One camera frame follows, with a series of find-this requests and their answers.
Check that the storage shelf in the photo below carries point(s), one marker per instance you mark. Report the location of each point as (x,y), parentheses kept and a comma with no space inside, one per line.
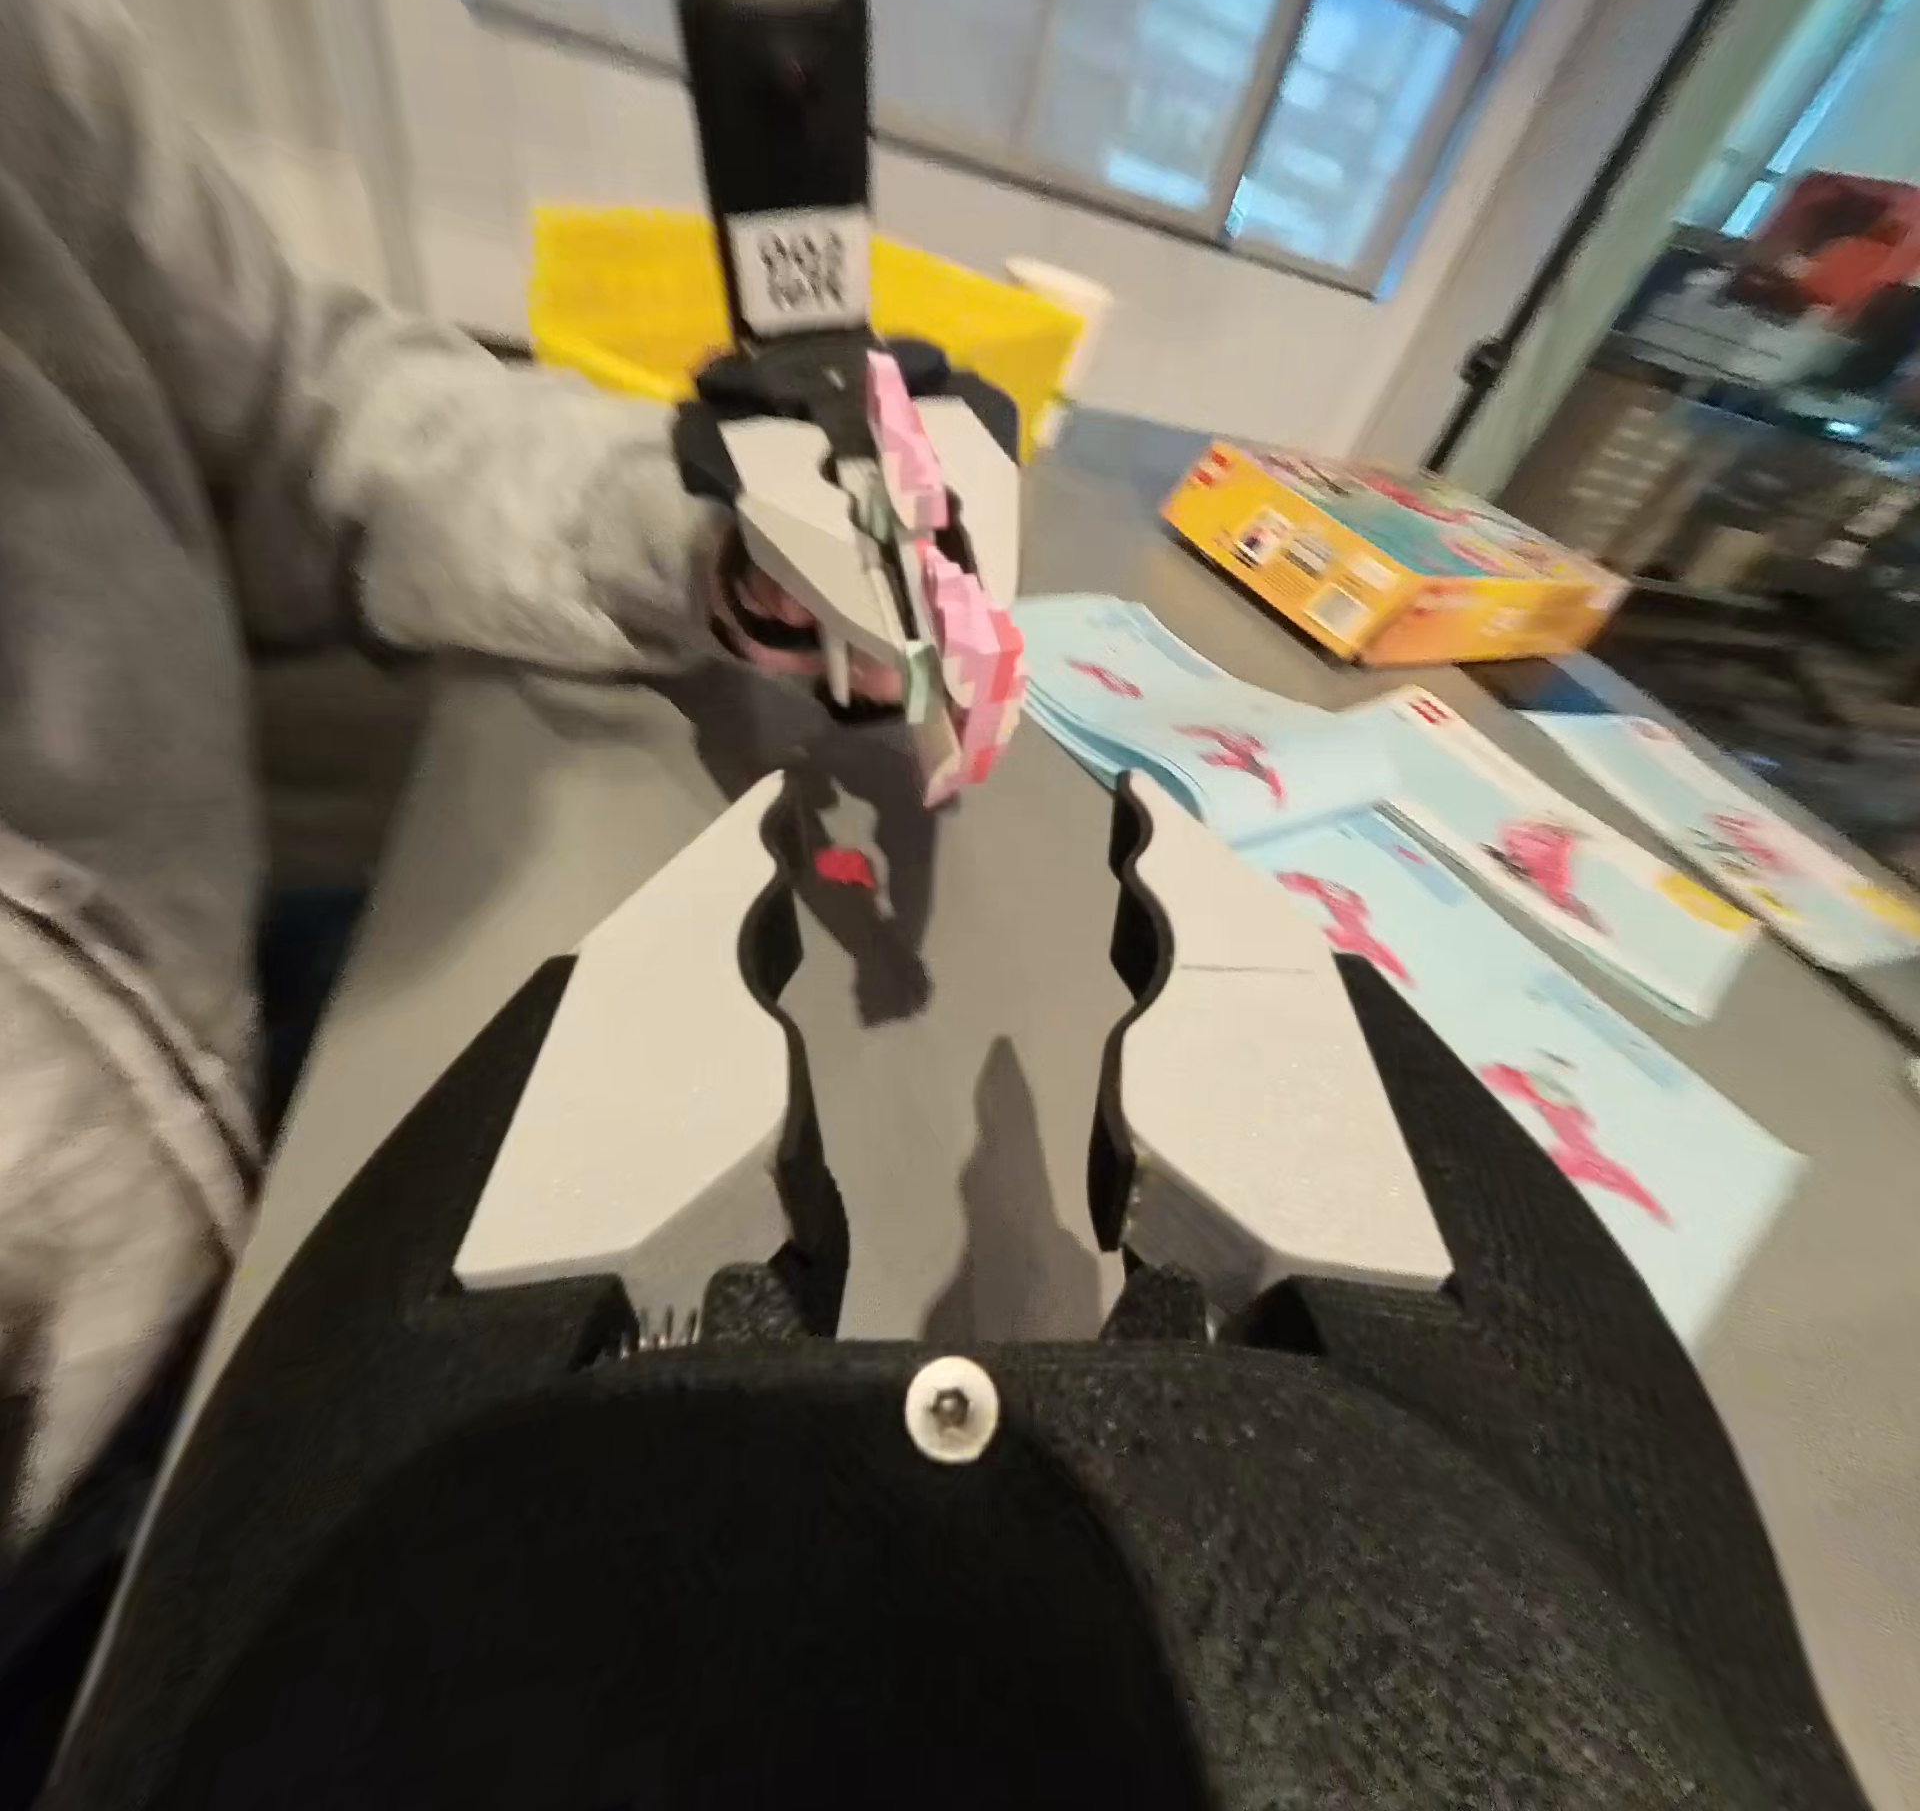
(1726,492)

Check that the open light blue instruction booklet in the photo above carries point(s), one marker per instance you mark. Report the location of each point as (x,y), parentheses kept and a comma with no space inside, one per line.
(1651,1197)

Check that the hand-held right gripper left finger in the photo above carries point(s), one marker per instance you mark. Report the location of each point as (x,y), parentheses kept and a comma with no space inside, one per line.
(630,1121)

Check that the yellow lego box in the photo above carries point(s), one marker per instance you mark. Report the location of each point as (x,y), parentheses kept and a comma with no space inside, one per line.
(630,297)

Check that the closed booklet with bird cover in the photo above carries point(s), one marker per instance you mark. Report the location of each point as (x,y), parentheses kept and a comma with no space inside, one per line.
(1576,850)

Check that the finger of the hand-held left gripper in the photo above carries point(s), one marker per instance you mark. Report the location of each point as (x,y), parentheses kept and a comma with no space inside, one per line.
(991,492)
(787,506)

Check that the black light stand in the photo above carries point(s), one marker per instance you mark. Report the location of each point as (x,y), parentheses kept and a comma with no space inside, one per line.
(1561,280)

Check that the window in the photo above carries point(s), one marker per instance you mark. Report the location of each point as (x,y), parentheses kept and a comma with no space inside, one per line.
(1172,57)

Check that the white paper cup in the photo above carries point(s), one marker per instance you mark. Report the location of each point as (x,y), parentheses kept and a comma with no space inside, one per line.
(1062,303)

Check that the small red brick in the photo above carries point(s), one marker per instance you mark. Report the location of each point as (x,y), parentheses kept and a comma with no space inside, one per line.
(847,865)

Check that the orange brick set box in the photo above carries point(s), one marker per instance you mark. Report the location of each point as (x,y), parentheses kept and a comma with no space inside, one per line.
(1425,597)

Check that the person's left forearm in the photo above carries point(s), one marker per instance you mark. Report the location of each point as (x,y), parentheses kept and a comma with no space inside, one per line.
(510,523)

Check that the closed light blue instruction booklet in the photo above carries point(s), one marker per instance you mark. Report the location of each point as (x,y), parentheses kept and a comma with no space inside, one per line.
(1800,865)

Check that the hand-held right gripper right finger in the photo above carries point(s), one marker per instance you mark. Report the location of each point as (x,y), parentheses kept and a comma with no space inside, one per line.
(1274,1107)

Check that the pink and red brick model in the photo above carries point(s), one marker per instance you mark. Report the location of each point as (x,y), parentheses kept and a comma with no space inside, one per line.
(975,657)

